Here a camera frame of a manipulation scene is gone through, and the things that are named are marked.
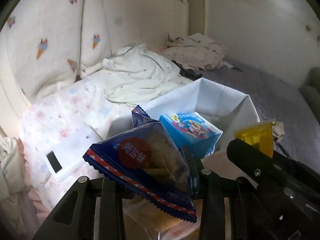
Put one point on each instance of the blue cartoon carton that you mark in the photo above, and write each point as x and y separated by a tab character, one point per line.
192	131

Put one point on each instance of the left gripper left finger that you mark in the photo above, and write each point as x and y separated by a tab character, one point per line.
73	216

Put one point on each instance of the ice cream print pillow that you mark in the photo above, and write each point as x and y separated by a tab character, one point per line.
50	43

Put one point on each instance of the blue snack packet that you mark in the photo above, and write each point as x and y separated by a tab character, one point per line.
145	160

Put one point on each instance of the pastel dotted bedsheet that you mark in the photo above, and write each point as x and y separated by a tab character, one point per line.
102	103

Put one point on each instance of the white crumpled cloth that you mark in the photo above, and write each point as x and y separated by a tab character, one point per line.
134	75

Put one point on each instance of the green plush cushion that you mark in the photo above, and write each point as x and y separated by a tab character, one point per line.
310	91

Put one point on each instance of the black strap frame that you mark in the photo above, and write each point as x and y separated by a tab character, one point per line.
188	73

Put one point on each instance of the purple fuzzy blanket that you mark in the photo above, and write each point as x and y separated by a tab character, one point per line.
275	99

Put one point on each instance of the yellow jelly cup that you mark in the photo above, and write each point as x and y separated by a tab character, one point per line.
262	135

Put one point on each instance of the pink floral crumpled cloth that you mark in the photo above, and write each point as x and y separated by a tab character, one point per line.
195	52

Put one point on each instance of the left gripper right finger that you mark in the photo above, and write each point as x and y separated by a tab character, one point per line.
226	203

